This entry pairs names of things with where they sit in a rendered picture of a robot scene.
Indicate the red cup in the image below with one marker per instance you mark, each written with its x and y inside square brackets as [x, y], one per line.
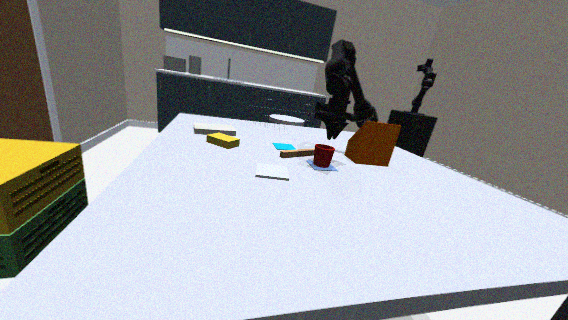
[323, 155]

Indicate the yellow rectangular block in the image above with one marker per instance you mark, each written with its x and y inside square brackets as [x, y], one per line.
[223, 140]

